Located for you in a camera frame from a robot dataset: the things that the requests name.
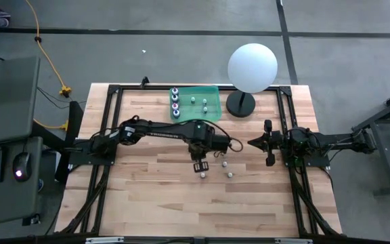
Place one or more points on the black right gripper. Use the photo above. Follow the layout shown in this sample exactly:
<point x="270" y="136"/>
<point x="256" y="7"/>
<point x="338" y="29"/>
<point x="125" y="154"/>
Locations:
<point x="269" y="126"/>

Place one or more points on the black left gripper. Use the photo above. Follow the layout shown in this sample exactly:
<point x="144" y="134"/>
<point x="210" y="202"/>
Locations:
<point x="200" y="150"/>

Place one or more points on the small purple dropper bottle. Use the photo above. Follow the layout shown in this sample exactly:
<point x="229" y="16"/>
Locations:
<point x="202" y="175"/>

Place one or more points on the large blue-cap food coloring bottle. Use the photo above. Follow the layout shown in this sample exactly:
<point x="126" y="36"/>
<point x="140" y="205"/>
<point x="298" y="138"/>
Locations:
<point x="176" y="113"/>

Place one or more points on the large red-cap food coloring bottle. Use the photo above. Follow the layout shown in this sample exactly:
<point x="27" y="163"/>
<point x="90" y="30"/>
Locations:
<point x="175" y="106"/>

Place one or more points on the small yellow-green dropper bottle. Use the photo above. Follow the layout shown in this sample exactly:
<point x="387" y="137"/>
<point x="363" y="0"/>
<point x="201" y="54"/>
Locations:
<point x="204" y="101"/>

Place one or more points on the large black food coloring bottle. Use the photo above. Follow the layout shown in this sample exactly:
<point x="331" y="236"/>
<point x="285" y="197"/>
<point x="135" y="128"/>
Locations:
<point x="174" y="98"/>

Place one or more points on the large purple-cap food coloring bottle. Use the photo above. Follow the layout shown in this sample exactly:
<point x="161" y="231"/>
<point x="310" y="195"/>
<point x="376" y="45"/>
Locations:
<point x="174" y="91"/>

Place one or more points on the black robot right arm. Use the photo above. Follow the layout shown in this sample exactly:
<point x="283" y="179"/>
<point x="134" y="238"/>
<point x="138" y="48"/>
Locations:
<point x="334" y="140"/>

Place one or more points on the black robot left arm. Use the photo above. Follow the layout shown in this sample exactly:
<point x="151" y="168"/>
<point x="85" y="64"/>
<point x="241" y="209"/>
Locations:
<point x="168" y="130"/>

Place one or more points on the small dark green dropper bottle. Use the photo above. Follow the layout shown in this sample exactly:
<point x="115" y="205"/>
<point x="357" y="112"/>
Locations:
<point x="230" y="175"/>

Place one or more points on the teal translucent plastic tray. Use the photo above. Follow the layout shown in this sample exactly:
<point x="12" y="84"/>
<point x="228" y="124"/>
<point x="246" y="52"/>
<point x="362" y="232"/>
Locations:
<point x="212" y="117"/>

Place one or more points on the white globe lamp black stand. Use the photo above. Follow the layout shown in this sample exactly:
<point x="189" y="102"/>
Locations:
<point x="252" y="67"/>

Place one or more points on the small black clamp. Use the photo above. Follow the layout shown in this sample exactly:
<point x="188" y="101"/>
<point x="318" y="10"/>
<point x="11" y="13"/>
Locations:
<point x="144" y="81"/>

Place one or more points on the dark metal side stand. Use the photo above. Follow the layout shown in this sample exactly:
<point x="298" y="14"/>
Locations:
<point x="388" y="162"/>

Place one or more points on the black upright panel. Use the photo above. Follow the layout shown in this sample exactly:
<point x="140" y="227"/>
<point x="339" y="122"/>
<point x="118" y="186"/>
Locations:
<point x="74" y="118"/>

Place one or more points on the black computer mouse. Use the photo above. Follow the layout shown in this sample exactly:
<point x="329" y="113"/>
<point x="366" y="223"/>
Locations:
<point x="22" y="162"/>

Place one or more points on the grey side desk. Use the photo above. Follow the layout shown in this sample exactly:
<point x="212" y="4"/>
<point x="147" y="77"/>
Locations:
<point x="9" y="203"/>

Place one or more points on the grey raised desk shelf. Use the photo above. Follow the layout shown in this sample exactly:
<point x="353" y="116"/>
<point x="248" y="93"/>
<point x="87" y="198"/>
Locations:
<point x="9" y="95"/>

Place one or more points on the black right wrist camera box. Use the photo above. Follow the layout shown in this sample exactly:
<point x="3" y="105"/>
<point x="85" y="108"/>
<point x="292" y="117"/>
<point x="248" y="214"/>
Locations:
<point x="278" y="141"/>

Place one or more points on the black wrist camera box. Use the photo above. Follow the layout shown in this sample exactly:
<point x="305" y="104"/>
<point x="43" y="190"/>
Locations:
<point x="278" y="141"/>
<point x="222" y="141"/>

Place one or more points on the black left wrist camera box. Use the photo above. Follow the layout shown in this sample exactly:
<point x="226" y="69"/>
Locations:
<point x="222" y="141"/>

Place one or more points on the silver metal bracket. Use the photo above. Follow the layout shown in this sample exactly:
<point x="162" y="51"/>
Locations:
<point x="293" y="241"/>
<point x="103" y="240"/>

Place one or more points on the black aluminium table frame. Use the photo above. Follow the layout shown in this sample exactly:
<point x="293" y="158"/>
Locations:
<point x="113" y="89"/>

